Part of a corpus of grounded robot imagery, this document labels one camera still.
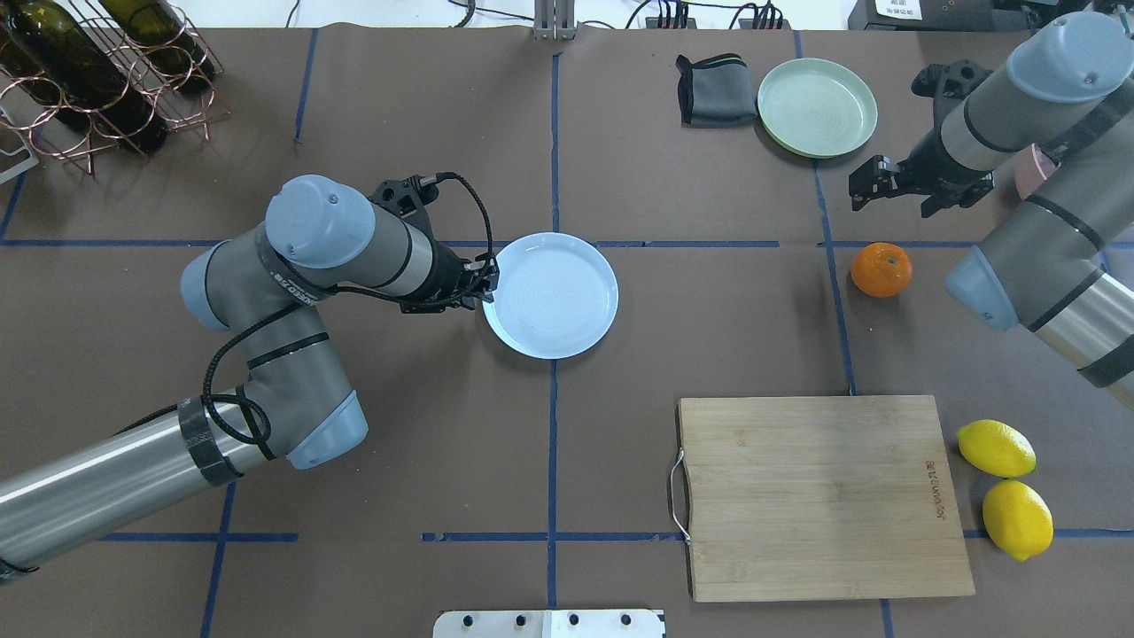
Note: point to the copper wire wine rack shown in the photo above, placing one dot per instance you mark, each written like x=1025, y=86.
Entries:
x=68, y=135

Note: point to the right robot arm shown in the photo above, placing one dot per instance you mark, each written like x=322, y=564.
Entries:
x=1067, y=91

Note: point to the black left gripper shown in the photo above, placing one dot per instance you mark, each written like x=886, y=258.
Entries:
x=446, y=275

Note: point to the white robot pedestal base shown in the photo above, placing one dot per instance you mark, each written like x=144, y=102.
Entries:
x=552, y=623

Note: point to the orange mandarin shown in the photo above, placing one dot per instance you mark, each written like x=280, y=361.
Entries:
x=882, y=270

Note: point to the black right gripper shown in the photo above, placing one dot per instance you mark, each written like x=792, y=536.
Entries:
x=924, y=165

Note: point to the bamboo cutting board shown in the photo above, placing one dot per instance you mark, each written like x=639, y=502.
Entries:
x=824, y=498

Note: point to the light blue plate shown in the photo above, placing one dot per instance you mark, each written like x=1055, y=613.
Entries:
x=556, y=296

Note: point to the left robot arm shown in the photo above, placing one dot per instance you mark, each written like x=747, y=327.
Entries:
x=276, y=389

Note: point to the upper yellow lemon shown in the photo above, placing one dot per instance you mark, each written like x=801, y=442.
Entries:
x=1017, y=520

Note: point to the yellow lemon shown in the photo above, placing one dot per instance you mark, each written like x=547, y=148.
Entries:
x=997, y=448
x=1017, y=520

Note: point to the dark wine bottle upper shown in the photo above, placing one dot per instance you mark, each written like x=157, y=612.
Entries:
x=90, y=80

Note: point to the pink bowl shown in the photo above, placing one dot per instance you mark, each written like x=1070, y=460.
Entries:
x=1033, y=167

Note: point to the dark wine bottle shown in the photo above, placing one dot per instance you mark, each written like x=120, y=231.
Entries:
x=90, y=80
x=166, y=43
x=27, y=73

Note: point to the light green plate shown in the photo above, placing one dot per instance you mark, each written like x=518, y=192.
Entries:
x=816, y=108

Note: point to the grey folded cloth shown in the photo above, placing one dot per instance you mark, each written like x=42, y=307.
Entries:
x=716, y=92

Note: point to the dark wine bottle lower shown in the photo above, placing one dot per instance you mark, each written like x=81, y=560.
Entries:
x=166, y=43

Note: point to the lower yellow lemon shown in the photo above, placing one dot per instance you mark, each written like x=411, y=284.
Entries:
x=997, y=448

